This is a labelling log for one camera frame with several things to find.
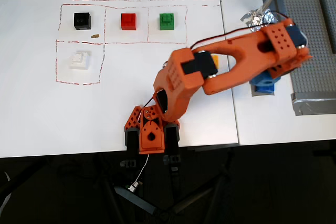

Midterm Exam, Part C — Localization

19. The black lego block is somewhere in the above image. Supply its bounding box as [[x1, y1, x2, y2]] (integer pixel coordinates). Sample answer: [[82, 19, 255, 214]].
[[73, 12, 92, 31]]

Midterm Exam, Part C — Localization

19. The upper arm cable bundle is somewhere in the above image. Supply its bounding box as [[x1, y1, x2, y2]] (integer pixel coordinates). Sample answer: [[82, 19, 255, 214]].
[[142, 94, 159, 110]]

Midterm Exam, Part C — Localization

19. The white lego block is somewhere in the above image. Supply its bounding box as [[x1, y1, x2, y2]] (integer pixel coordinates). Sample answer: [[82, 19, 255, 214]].
[[69, 50, 91, 70]]

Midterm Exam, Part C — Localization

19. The silver duct tape strip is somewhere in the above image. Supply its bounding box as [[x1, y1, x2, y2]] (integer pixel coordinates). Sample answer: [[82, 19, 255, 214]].
[[290, 92, 336, 116]]

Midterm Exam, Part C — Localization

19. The black forearm servo cable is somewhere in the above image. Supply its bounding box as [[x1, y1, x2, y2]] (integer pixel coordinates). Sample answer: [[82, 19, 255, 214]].
[[190, 10, 296, 50]]

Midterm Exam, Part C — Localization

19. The white connector cable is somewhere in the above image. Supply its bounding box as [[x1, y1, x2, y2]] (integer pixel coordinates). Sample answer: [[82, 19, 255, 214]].
[[128, 153, 151, 193]]

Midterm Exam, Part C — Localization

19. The grey tape strip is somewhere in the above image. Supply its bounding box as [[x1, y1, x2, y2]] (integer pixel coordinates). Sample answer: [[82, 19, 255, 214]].
[[261, 0, 288, 23]]

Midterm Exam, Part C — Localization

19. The black camera tripod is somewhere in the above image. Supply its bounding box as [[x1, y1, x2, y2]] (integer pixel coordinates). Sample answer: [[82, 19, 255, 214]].
[[112, 142, 237, 224]]

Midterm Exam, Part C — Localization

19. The red lego block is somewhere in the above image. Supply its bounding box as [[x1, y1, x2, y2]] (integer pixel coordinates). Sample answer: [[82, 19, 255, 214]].
[[120, 13, 138, 31]]

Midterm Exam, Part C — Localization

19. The crumpled aluminium foil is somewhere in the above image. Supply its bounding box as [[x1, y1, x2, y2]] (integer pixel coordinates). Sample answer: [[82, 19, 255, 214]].
[[240, 8, 277, 33]]

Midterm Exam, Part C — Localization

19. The grey tape marker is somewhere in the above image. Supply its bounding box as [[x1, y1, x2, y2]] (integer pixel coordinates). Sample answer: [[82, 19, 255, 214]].
[[251, 83, 276, 97]]

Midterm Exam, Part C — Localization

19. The green lego block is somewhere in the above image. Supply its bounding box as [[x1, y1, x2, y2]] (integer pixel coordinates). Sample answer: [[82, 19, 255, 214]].
[[159, 13, 175, 31]]

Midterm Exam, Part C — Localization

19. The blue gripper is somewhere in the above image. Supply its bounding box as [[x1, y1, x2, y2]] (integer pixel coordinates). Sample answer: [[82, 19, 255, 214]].
[[249, 71, 281, 88]]

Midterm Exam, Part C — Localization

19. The grey studded baseplate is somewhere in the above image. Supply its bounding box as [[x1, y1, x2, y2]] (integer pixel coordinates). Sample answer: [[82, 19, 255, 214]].
[[270, 0, 336, 96]]

